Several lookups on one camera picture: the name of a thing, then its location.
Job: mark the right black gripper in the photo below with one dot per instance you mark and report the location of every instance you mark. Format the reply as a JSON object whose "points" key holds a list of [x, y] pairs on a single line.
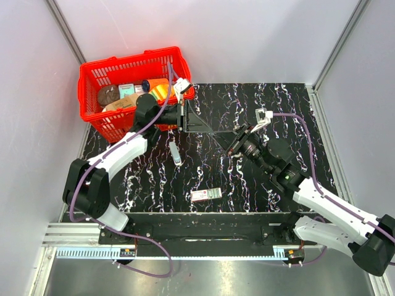
{"points": [[224, 139]]}

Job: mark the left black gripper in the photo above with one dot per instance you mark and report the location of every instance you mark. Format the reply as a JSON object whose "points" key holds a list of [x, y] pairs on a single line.
{"points": [[189, 121]]}

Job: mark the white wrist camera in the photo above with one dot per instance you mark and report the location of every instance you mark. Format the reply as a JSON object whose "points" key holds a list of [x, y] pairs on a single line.
{"points": [[263, 118], [180, 87]]}

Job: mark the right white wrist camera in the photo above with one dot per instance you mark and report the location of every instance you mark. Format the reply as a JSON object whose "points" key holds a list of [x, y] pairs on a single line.
{"points": [[263, 118]]}

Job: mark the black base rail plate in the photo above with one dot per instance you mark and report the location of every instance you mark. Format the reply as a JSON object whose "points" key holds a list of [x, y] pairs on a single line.
{"points": [[169, 229]]}

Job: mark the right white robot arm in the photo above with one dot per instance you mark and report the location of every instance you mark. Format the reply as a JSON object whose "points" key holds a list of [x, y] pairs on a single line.
{"points": [[366, 238]]}

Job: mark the yellow green snack pack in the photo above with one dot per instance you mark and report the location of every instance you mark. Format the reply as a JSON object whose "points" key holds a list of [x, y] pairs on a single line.
{"points": [[160, 92]]}

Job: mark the teal small box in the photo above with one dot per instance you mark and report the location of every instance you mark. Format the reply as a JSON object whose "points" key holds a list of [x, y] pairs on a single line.
{"points": [[126, 89]]}

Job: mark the orange blue cylinder can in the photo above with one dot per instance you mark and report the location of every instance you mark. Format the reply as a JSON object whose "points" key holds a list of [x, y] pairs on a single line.
{"points": [[148, 85]]}

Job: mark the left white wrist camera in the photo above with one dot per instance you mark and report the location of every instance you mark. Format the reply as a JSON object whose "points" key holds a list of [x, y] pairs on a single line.
{"points": [[180, 87]]}

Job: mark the red plastic shopping basket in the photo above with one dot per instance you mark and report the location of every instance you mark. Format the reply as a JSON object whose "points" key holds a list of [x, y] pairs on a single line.
{"points": [[94, 76]]}

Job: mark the red white staple box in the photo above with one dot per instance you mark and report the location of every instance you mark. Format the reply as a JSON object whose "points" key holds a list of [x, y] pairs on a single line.
{"points": [[206, 194]]}

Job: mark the white slotted cable duct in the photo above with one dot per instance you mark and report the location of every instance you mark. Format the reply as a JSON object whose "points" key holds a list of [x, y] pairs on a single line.
{"points": [[182, 252]]}

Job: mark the brown cardboard box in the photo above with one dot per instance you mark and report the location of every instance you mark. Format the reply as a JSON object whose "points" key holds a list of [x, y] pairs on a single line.
{"points": [[124, 103]]}

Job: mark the brown round cookie pack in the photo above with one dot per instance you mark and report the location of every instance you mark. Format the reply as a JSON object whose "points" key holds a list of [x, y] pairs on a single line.
{"points": [[108, 95]]}

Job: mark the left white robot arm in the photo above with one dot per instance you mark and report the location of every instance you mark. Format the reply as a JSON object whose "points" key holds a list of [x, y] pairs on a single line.
{"points": [[87, 187]]}

